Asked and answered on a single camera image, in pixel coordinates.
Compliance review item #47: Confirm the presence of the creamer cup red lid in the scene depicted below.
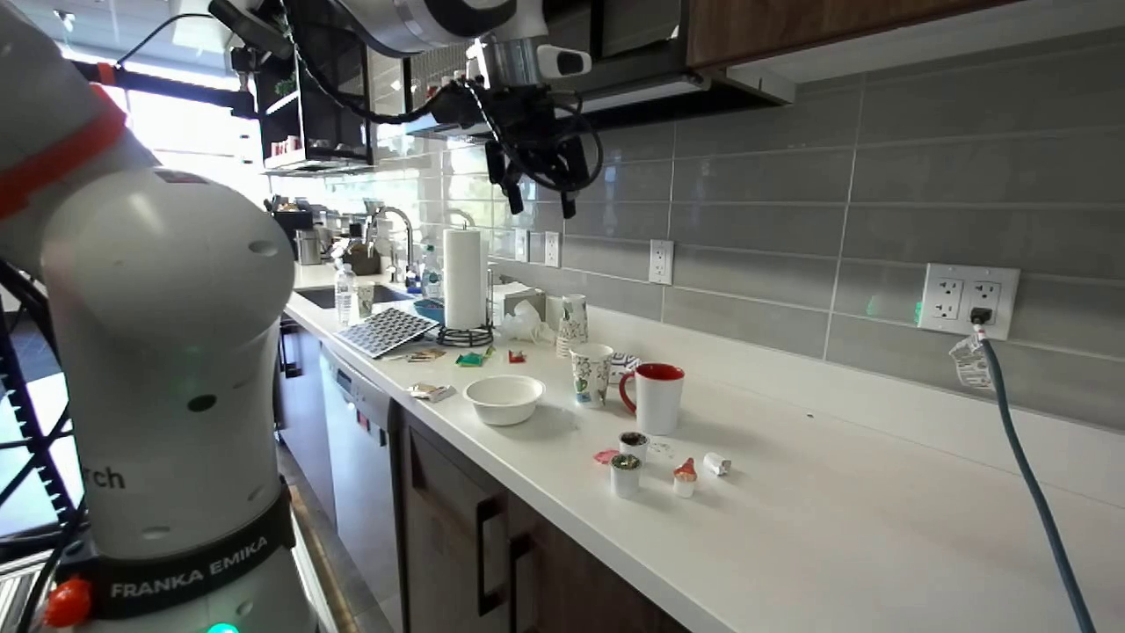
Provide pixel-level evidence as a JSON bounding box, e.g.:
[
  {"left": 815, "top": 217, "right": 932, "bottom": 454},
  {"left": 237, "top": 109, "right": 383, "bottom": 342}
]
[{"left": 673, "top": 454, "right": 704, "bottom": 501}]

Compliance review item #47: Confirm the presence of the black open shelf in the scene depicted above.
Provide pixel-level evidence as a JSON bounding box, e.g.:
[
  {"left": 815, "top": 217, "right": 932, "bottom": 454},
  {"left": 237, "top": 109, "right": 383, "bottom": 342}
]
[{"left": 240, "top": 0, "right": 381, "bottom": 177}]

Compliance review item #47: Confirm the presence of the black wire towel holder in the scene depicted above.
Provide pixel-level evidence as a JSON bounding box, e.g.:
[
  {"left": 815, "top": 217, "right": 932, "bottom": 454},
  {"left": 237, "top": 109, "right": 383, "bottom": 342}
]
[{"left": 437, "top": 324, "right": 495, "bottom": 353}]

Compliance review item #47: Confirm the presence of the stainless dishwasher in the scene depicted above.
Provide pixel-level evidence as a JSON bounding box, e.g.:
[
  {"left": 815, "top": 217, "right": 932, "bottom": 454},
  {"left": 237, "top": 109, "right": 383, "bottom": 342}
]
[{"left": 312, "top": 344, "right": 407, "bottom": 630}]

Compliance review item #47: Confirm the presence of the white single wall plate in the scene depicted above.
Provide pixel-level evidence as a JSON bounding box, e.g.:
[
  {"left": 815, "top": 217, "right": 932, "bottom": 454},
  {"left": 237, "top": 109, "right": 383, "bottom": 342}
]
[{"left": 647, "top": 236, "right": 680, "bottom": 289}]

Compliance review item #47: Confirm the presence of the wooden base cabinet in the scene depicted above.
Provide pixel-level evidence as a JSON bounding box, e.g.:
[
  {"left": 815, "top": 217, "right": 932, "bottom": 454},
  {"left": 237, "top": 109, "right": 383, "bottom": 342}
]
[{"left": 389, "top": 401, "right": 696, "bottom": 633}]

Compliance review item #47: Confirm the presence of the wooden wall cabinet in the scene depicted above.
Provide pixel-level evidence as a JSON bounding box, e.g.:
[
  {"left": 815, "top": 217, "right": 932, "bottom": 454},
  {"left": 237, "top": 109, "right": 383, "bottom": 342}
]
[{"left": 681, "top": 0, "right": 1022, "bottom": 72}]

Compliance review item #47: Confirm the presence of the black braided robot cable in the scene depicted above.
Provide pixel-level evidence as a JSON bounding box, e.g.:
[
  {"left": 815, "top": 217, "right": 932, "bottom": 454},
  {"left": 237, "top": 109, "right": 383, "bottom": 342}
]
[{"left": 291, "top": 31, "right": 607, "bottom": 196}]

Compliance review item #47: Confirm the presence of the white mug red inside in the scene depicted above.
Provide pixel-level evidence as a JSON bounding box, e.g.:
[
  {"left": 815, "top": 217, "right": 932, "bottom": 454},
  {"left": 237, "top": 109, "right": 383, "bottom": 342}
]
[{"left": 614, "top": 358, "right": 688, "bottom": 440}]

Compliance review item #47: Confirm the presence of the grey dish drying mat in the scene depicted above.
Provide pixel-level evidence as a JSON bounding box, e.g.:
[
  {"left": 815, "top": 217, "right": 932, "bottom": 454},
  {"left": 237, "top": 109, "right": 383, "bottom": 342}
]
[{"left": 339, "top": 306, "right": 441, "bottom": 364}]

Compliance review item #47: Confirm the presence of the chrome kitchen faucet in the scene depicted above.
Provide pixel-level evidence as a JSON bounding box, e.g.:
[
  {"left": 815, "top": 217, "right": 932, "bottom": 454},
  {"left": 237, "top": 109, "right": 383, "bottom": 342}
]
[{"left": 376, "top": 203, "right": 422, "bottom": 291}]

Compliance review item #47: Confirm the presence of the clear plastic bottle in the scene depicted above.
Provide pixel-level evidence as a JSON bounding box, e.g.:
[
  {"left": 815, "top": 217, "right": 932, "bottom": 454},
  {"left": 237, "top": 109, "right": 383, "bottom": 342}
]
[{"left": 331, "top": 241, "right": 358, "bottom": 324}]

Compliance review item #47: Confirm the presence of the crumpled clear plastic bag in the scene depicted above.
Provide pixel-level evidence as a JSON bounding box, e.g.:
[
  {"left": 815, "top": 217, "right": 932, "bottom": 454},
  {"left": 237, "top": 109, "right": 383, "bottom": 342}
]
[{"left": 484, "top": 277, "right": 553, "bottom": 344}]

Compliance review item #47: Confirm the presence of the grey power cable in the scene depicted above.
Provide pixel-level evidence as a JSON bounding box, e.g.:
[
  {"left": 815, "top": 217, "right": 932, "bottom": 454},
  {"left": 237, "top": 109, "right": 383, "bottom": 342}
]
[{"left": 976, "top": 330, "right": 1099, "bottom": 633}]

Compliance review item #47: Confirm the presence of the black coffee machine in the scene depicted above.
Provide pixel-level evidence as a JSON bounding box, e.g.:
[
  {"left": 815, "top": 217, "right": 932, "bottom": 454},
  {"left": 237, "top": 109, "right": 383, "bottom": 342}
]
[{"left": 264, "top": 193, "right": 339, "bottom": 269}]

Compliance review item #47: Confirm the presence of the white ceramic bowl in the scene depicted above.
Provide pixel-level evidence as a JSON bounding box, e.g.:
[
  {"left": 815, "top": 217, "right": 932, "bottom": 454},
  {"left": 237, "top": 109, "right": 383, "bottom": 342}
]
[{"left": 463, "top": 373, "right": 550, "bottom": 428}]

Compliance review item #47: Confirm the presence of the floral paper cup green print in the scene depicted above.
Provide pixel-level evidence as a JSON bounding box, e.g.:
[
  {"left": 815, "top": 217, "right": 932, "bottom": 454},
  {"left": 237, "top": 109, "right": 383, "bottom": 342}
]
[{"left": 545, "top": 291, "right": 591, "bottom": 350}]

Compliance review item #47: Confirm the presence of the white outlet with plug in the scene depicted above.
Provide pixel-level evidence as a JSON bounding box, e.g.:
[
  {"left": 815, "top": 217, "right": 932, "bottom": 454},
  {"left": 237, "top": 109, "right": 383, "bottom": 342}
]
[{"left": 915, "top": 259, "right": 1022, "bottom": 344}]

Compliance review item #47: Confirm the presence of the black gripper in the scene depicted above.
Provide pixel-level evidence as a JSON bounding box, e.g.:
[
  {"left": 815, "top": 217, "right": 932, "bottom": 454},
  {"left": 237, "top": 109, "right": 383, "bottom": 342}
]
[{"left": 467, "top": 82, "right": 605, "bottom": 221}]

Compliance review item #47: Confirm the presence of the black plug white tag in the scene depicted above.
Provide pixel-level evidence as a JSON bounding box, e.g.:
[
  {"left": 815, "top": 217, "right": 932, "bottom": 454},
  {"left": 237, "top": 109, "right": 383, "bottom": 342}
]
[{"left": 947, "top": 303, "right": 997, "bottom": 398}]

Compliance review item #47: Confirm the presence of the white paper towel roll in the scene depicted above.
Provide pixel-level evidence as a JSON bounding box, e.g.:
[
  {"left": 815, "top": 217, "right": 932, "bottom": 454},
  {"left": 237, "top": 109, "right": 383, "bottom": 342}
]
[{"left": 441, "top": 224, "right": 492, "bottom": 336}]

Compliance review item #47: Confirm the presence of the floral paper cup white rim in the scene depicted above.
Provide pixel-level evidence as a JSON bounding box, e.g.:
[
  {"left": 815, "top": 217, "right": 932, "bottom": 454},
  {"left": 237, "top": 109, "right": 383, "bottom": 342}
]
[{"left": 569, "top": 342, "right": 614, "bottom": 411}]

